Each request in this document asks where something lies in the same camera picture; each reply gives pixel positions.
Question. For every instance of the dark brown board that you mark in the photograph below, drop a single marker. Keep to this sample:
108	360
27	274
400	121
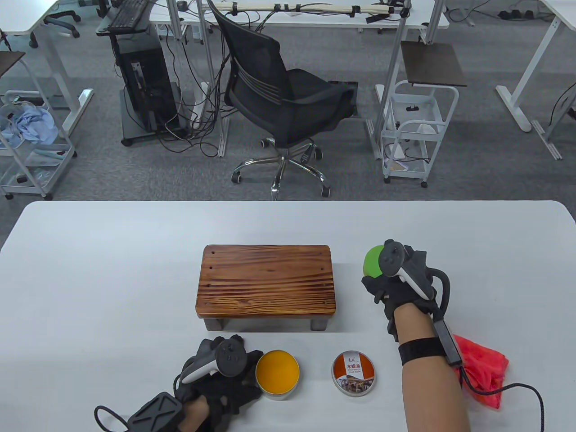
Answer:
432	63

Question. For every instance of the black chair base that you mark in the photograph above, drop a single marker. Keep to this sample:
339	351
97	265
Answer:
58	20

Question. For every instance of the brown wooden stool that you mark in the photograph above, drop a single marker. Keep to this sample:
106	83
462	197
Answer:
265	279

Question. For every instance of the black floor box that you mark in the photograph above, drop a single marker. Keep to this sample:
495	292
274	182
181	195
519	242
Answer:
346	84

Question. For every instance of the black box wrist camera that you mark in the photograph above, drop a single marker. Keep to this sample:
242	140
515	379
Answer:
450	342

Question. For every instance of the black and white controller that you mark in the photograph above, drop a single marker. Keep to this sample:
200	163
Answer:
391	258
230	357

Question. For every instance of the yellowish booklet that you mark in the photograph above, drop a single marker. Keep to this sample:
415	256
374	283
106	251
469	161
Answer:
398	165

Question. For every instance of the person's left forearm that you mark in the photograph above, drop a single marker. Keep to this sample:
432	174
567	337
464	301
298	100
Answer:
198	414

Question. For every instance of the black mesh office chair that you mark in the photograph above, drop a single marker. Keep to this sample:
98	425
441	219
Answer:
270	90

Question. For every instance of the black lattice wrist mount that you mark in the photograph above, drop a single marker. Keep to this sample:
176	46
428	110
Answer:
155	414

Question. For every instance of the white desk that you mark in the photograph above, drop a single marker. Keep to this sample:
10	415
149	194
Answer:
315	20
537	54
22	18

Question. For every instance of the white power strip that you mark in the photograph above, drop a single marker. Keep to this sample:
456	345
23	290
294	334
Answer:
198	110

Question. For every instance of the black keyboard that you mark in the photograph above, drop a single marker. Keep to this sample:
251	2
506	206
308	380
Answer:
128	13

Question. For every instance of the person's left hand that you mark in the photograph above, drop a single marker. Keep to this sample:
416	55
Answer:
225	391

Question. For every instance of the dark brown side table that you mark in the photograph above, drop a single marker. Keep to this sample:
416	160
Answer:
9	60

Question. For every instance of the aluminium frame post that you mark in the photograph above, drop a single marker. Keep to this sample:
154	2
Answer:
392	67
435	22
211	67
182	67
546	139

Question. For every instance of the white paper bag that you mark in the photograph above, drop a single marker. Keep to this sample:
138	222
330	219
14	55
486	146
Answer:
427	128

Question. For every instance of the light blue cloth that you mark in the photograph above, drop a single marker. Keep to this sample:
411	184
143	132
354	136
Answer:
31	126

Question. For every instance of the red cloth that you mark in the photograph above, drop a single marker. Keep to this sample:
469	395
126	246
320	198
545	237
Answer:
483	364

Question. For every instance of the black power strip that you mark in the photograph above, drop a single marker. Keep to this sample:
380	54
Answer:
517	14

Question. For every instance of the red label tin lid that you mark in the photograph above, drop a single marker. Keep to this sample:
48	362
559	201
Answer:
354	373

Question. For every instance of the round silver wood wax tin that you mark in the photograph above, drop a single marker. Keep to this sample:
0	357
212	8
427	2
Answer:
276	371

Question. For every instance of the person's right hand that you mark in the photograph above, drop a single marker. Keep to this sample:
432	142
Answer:
402	297

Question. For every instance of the green round sponge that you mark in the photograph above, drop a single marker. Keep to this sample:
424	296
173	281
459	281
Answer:
372	262

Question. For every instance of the black computer tower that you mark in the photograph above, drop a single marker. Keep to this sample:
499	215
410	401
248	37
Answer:
148	90

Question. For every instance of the grey rolling computer stand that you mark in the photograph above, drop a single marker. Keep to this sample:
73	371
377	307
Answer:
135	132

